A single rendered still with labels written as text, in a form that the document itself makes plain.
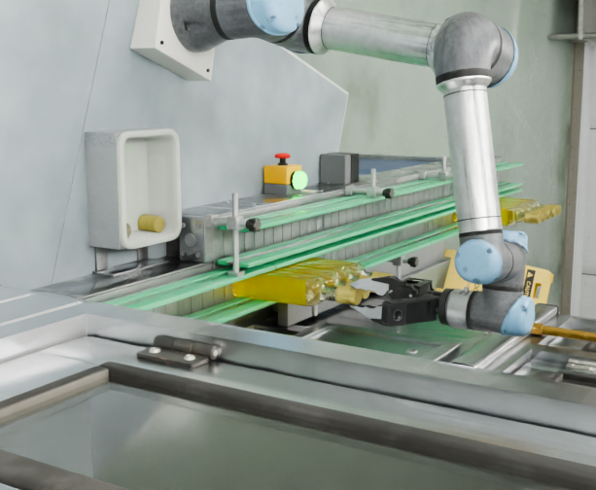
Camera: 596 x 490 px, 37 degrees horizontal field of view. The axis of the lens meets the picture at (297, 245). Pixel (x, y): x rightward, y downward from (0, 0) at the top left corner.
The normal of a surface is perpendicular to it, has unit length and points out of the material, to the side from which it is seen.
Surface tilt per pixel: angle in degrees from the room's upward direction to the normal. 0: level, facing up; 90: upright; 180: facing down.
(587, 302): 90
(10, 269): 0
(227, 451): 90
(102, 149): 90
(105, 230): 90
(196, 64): 5
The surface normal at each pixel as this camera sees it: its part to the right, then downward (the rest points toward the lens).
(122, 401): 0.00, -0.98
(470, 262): -0.50, 0.00
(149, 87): 0.85, 0.09
